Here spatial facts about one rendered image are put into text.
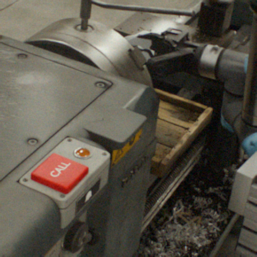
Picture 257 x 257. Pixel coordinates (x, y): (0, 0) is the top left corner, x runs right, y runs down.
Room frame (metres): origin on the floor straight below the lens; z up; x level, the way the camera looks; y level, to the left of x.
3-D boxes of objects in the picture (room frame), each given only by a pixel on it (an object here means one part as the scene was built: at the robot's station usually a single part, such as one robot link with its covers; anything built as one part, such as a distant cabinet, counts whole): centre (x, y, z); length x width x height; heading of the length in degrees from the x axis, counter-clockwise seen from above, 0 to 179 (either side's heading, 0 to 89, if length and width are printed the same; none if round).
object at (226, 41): (1.79, -0.19, 0.99); 0.20 x 0.10 x 0.05; 157
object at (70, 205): (0.80, 0.08, 1.23); 0.13 x 0.08 x 0.05; 157
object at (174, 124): (1.52, 0.01, 0.89); 0.36 x 0.30 x 0.04; 67
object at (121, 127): (0.93, 0.02, 1.24); 0.09 x 0.08 x 0.03; 157
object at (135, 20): (1.84, -0.15, 0.95); 0.43 x 0.17 x 0.05; 67
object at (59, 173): (0.78, 0.09, 1.26); 0.06 x 0.06 x 0.02; 67
